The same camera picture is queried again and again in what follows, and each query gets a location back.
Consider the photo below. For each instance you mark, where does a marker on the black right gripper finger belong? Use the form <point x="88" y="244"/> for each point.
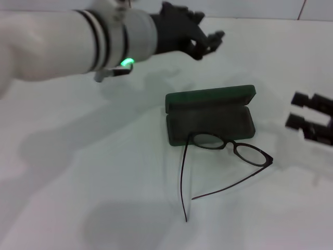
<point x="317" y="131"/>
<point x="318" y="104"/>

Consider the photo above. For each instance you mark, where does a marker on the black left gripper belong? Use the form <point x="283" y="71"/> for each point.
<point x="177" y="31"/>

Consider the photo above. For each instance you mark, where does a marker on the green glasses case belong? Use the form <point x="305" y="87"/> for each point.
<point x="208" y="119"/>

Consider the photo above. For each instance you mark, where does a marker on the black glasses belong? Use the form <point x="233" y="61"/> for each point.
<point x="208" y="139"/>

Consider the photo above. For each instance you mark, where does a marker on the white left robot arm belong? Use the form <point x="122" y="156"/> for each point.
<point x="52" y="39"/>

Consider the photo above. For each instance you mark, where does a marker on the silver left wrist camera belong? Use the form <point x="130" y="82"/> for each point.
<point x="121" y="5"/>

